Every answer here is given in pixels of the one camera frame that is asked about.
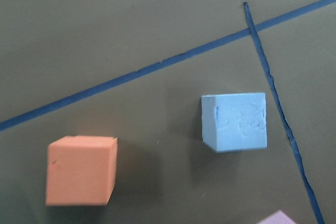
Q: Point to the light blue block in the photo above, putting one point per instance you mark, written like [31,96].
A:
[234,122]

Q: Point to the pink foam block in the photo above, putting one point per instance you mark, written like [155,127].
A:
[278,217]

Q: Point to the left orange foam block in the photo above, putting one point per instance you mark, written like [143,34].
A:
[81,171]

